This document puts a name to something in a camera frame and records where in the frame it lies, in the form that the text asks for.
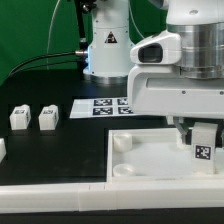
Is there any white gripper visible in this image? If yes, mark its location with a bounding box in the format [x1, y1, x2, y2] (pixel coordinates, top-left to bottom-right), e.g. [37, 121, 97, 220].
[127, 65, 224, 144]

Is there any white square table top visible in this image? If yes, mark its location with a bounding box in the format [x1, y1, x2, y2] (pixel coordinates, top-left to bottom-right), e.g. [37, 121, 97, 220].
[107, 128, 224, 182]

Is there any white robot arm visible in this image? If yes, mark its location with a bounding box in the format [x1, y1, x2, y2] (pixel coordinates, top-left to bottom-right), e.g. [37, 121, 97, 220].
[82, 0, 224, 145]

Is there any white marker sheet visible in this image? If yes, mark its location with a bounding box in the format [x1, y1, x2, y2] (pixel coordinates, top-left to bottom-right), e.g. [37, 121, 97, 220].
[70, 97, 133, 119]

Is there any black pole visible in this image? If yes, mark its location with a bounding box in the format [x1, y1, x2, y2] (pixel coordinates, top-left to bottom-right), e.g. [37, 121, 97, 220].
[74, 0, 89, 49]

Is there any white left fence piece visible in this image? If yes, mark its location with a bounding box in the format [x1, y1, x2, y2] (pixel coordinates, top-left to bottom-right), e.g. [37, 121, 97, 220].
[0, 138, 6, 163]

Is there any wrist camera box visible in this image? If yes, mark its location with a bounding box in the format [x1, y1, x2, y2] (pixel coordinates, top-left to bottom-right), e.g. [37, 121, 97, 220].
[130, 30, 181, 65]

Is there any white front fence rail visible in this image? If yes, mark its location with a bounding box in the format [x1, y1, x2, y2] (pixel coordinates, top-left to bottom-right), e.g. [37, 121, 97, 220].
[0, 180, 224, 214]

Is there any white thin cable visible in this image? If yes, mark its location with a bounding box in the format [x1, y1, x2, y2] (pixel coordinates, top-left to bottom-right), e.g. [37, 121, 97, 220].
[45, 0, 63, 71]

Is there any black cable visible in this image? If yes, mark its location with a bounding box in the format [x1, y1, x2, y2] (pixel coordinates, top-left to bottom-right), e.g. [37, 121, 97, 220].
[3, 50, 88, 84]

